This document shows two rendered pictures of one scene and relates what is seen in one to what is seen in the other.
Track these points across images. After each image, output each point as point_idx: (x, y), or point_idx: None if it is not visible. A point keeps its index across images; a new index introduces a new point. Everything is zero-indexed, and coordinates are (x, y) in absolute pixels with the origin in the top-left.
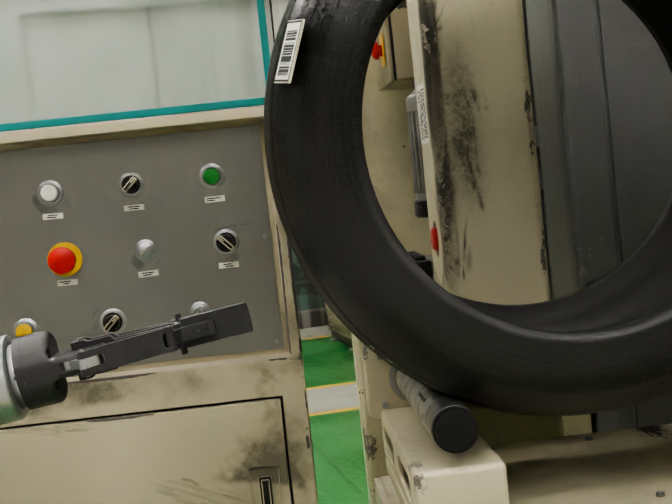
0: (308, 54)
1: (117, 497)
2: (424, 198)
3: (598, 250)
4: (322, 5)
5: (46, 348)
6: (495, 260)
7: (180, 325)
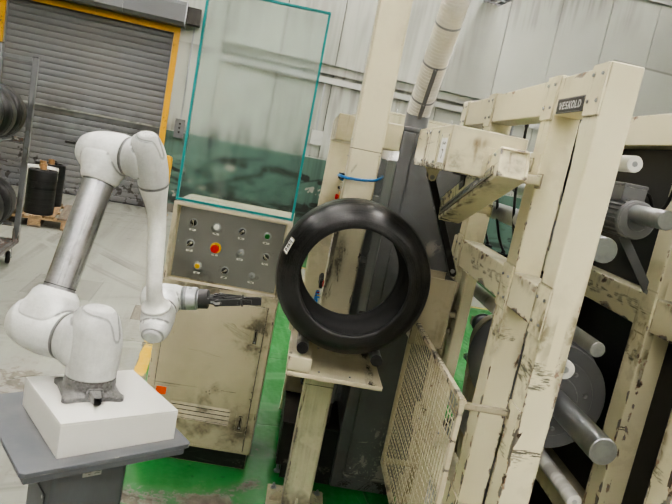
0: (293, 247)
1: (211, 323)
2: None
3: (375, 294)
4: (300, 236)
5: (207, 295)
6: (336, 296)
7: (242, 299)
